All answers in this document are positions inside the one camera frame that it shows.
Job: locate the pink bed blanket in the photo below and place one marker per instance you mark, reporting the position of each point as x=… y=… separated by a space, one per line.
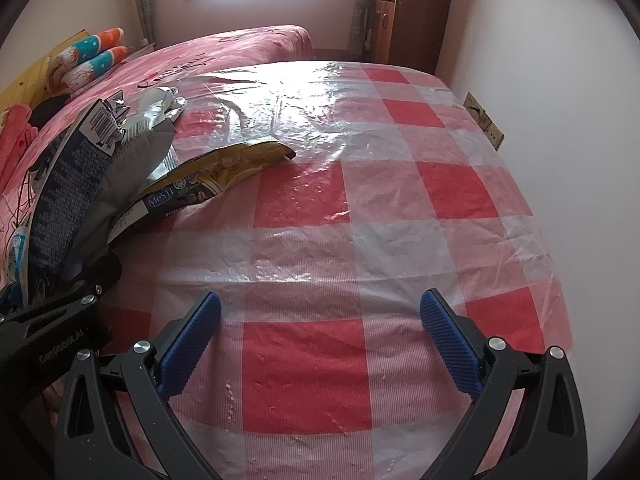
x=198 y=56

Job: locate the orange teal rolled quilt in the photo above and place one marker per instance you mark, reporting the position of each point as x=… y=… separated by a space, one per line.
x=84 y=61

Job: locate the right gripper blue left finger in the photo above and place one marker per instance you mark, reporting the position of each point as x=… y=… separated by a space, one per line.
x=181 y=344

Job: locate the wall power outlet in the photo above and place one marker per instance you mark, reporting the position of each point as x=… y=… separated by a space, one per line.
x=492 y=132

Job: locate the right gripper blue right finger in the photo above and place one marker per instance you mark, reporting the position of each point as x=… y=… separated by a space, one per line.
x=459 y=355

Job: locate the folded pink blanket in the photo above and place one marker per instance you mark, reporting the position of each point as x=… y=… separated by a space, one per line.
x=17 y=134

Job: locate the brown wooden dresser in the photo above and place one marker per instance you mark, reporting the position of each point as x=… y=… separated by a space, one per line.
x=409 y=32

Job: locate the silver dark snack bag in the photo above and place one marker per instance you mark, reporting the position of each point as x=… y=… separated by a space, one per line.
x=106 y=157

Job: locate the gold Mesti snack wrapper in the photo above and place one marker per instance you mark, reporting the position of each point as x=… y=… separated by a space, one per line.
x=196 y=181

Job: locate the red white checkered plastic tablecloth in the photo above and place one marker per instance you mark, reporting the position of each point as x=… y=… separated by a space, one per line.
x=321 y=368

